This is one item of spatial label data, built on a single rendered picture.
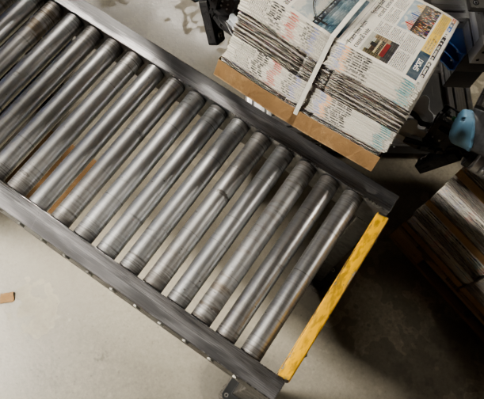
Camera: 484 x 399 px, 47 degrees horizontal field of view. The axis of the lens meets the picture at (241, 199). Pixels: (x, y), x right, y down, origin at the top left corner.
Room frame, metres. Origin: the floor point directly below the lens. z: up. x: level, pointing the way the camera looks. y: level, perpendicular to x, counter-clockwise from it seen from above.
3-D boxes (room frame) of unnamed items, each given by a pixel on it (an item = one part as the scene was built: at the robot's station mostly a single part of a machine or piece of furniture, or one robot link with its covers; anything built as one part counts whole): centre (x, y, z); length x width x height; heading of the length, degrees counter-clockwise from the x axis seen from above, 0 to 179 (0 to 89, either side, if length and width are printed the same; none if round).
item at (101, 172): (0.53, 0.31, 0.77); 0.47 x 0.05 x 0.05; 156
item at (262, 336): (0.32, -0.17, 0.77); 0.47 x 0.05 x 0.05; 156
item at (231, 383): (0.06, -0.12, 0.01); 0.14 x 0.13 x 0.01; 156
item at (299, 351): (0.27, -0.24, 0.81); 0.43 x 0.03 x 0.02; 156
